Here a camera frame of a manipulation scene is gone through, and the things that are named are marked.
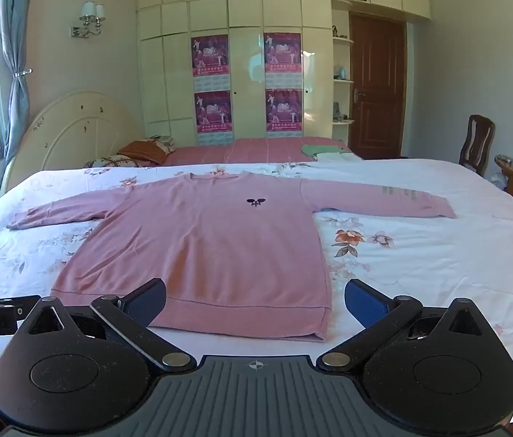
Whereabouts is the brown wooden chair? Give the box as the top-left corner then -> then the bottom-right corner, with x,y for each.
459,115 -> 496,177

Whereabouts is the cream wardrobe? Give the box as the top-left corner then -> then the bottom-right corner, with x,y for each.
137,0 -> 432,146

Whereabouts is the patterned pillow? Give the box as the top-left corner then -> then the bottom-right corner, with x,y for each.
84,155 -> 144,168
145,135 -> 177,154

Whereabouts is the blue curtain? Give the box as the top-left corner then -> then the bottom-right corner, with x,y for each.
0,0 -> 35,161

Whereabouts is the white folded cloth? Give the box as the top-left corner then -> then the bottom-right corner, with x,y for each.
316,152 -> 364,163

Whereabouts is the orange pillow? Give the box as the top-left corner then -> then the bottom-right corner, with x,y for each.
117,140 -> 168,165

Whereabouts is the pink wall poster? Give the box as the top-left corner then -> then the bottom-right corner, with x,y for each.
194,91 -> 232,135
191,34 -> 230,92
263,32 -> 303,90
265,88 -> 303,133

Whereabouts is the wall lamp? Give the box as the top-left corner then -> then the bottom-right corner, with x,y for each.
71,1 -> 107,39

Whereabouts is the pink sweater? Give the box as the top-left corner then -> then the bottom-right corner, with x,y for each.
6,170 -> 458,342

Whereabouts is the white floral bed sheet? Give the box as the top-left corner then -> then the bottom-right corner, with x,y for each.
0,159 -> 513,424

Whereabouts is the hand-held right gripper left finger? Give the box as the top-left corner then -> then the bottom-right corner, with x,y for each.
24,277 -> 196,371

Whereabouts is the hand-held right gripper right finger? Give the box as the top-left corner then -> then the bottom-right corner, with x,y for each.
317,279 -> 489,371

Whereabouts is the cream bed headboard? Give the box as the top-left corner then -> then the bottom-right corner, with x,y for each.
0,91 -> 145,196

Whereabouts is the pink bedspread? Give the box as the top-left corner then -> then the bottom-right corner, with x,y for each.
163,137 -> 352,167

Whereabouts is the brown wooden cabinet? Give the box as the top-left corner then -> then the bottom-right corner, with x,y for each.
348,11 -> 408,160

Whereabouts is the green folded cloth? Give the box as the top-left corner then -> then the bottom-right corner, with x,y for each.
301,144 -> 352,158

